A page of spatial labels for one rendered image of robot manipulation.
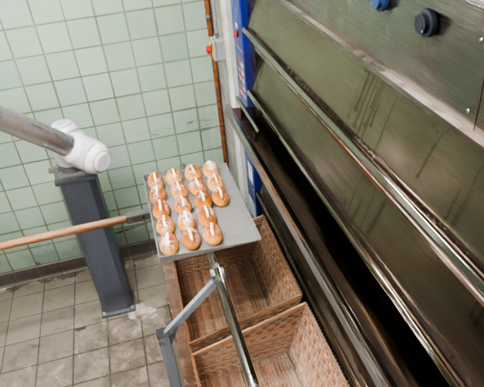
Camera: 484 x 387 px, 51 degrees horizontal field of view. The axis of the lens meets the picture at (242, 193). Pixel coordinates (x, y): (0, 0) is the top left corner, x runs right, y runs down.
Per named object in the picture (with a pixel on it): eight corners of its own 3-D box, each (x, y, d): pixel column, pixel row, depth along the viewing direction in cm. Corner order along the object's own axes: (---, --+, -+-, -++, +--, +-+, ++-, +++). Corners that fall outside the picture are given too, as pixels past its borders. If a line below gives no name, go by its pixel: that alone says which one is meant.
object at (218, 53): (223, 53, 266) (221, 34, 260) (228, 59, 258) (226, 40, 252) (210, 55, 265) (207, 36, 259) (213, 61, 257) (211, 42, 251)
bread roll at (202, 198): (214, 210, 192) (213, 198, 189) (197, 213, 191) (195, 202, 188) (209, 195, 200) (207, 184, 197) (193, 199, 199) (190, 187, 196)
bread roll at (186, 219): (198, 232, 182) (196, 219, 179) (180, 236, 181) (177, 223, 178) (193, 216, 190) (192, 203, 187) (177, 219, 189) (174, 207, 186)
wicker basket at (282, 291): (268, 255, 257) (265, 212, 242) (306, 340, 212) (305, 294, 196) (174, 276, 250) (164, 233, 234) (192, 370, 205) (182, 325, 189)
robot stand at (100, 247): (101, 295, 325) (56, 163, 268) (134, 288, 328) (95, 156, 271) (102, 319, 308) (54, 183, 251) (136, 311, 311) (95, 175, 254)
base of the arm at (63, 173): (51, 165, 266) (48, 156, 263) (93, 157, 270) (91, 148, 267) (48, 183, 252) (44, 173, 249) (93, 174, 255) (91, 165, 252)
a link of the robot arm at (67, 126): (77, 148, 267) (65, 110, 255) (97, 159, 257) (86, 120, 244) (50, 162, 258) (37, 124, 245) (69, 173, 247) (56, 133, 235)
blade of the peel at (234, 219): (160, 263, 170) (158, 257, 168) (144, 180, 214) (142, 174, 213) (262, 239, 176) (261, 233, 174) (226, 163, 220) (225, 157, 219)
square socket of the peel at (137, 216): (127, 225, 189) (125, 218, 187) (127, 219, 192) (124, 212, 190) (151, 219, 191) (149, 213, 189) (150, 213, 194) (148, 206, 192)
